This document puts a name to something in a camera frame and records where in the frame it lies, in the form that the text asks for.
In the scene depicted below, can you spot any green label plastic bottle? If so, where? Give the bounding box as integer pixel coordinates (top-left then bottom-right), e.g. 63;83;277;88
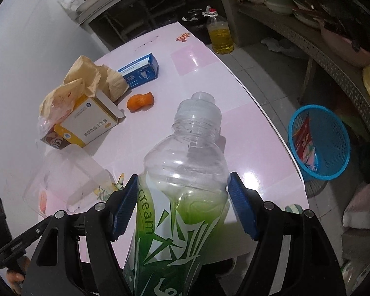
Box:
124;92;229;295

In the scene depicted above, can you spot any clear zip bag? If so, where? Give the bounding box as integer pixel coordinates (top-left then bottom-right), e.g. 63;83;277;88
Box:
23;144;116;218

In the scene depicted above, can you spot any red snack bag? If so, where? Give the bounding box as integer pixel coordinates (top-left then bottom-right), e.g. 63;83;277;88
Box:
293;114;315;170

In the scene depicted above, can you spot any yellow white medicine box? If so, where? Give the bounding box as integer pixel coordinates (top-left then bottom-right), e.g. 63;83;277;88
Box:
54;90;125;148

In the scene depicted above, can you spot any orange peel piece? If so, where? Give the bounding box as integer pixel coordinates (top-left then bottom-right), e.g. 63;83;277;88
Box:
126;92;154;112

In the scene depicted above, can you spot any brown paper bag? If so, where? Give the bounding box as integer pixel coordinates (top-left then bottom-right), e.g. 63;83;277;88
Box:
39;55;129;122

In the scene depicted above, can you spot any blue toothpaste box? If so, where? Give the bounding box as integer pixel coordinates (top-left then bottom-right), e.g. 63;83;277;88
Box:
118;53;159;90

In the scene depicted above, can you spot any red drink can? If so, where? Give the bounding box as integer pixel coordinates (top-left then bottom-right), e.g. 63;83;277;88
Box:
41;127;70;150

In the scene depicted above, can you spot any person left hand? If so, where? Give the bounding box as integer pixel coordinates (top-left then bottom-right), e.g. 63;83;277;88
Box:
6;256;31;295

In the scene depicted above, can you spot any blue plastic mesh basket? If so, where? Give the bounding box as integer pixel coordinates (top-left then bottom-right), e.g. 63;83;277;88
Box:
288;104;351;181

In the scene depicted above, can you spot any white pink sack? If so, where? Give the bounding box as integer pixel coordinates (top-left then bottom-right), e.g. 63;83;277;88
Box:
342;183;370;229

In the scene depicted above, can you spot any cooking oil bottle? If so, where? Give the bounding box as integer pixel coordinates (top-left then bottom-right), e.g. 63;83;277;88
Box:
203;5;235;55

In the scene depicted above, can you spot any perforated metal shelf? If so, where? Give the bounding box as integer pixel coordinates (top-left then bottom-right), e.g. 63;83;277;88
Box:
239;3;370;132

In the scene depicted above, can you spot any pink plastic basin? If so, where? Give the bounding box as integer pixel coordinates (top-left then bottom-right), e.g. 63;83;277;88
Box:
319;22;370;68

